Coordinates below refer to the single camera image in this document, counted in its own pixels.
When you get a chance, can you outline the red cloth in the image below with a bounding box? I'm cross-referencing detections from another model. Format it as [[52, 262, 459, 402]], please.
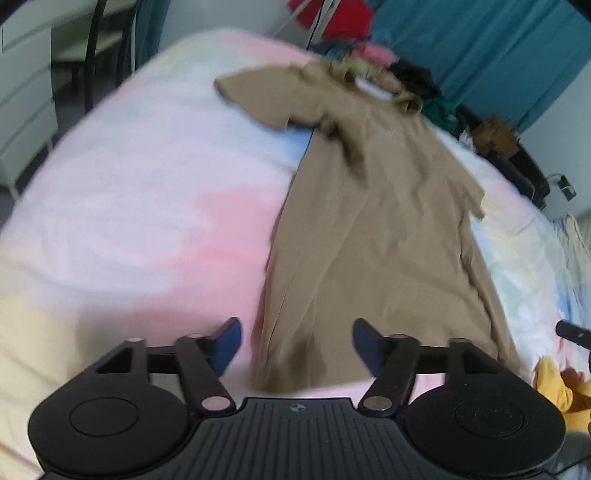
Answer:
[[288, 0, 376, 43]]

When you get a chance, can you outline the pastel tie-dye bed sheet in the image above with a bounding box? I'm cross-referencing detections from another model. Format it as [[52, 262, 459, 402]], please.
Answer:
[[0, 28, 591, 480]]

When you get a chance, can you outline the pile of mixed clothes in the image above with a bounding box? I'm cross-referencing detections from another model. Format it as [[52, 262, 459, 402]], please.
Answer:
[[318, 39, 552, 208]]

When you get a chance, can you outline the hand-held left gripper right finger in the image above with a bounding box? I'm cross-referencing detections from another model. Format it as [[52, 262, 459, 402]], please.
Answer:
[[352, 318, 508, 418]]

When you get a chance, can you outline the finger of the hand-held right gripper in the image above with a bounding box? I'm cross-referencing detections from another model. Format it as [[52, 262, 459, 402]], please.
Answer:
[[555, 320, 591, 349]]

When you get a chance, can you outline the tan t-shirt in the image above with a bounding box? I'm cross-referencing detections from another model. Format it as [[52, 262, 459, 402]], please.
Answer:
[[213, 60, 525, 394]]

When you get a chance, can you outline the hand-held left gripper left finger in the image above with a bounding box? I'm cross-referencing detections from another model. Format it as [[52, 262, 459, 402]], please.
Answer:
[[93, 317, 243, 417]]

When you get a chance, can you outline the teal curtain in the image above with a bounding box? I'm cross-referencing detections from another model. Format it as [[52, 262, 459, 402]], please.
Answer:
[[135, 0, 591, 134]]

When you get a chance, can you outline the yellow plush toy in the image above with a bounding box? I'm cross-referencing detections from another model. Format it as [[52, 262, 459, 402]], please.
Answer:
[[533, 356, 591, 418]]

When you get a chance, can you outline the black metal chair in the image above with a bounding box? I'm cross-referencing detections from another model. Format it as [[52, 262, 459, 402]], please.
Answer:
[[51, 0, 141, 114]]

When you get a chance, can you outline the white drawer cabinet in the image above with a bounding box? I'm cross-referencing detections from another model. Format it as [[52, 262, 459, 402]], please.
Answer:
[[0, 21, 58, 195]]

